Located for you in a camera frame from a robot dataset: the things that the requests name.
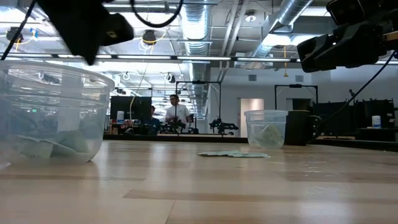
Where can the black mug yellow inside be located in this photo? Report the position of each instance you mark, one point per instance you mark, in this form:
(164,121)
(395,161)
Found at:
(300,127)

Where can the large clear plastic bowl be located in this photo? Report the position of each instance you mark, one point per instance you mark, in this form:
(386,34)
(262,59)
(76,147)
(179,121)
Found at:
(56,102)

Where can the long ceiling light strip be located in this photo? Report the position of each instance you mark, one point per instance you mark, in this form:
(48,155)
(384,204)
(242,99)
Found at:
(202,58)

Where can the pale door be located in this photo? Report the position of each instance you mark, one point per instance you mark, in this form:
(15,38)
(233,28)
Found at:
(252,104)

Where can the round ceiling fixture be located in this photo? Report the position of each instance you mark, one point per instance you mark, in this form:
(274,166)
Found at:
(250,18)

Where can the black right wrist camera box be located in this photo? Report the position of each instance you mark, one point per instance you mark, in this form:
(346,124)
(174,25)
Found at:
(345,11)

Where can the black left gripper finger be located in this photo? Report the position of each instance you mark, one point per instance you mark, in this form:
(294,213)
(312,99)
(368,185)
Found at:
(74,25)

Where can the black frame stand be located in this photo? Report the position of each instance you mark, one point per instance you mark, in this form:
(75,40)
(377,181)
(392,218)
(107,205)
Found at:
(295,85)
(198,82)

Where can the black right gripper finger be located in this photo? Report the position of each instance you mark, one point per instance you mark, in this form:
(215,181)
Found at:
(325,59)
(314,45)

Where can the white canister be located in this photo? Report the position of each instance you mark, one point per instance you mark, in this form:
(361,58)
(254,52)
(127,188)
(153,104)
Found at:
(120,118)
(376,122)

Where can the black ceiling device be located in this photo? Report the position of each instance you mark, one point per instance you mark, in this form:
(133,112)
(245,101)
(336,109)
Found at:
(149,36)
(12,35)

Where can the smooth silver duct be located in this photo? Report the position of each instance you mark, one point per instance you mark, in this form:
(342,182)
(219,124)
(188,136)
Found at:
(292,11)

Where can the black monitor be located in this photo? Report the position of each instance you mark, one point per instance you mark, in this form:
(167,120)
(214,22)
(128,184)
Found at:
(130,107)

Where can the ribbed silver duct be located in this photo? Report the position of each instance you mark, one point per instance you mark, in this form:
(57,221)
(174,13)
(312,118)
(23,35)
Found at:
(199,46)

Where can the black microphone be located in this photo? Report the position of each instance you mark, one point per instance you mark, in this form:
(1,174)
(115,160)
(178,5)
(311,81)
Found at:
(352,92)

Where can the small black robot arm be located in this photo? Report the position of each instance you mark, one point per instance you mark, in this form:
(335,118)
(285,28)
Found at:
(222,126)

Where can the grey square vent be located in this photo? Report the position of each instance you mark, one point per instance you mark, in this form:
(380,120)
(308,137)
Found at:
(299,78)
(252,77)

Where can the dark screen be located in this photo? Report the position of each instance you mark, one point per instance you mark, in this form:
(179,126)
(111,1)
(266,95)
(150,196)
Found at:
(334,118)
(374,107)

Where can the person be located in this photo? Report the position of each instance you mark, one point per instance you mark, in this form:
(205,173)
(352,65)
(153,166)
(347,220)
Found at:
(153,125)
(177,112)

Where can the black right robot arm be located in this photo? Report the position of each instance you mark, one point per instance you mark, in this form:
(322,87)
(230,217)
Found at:
(385,15)

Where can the small clear plastic cup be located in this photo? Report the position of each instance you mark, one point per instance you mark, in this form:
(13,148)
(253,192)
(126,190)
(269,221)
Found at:
(265,116)

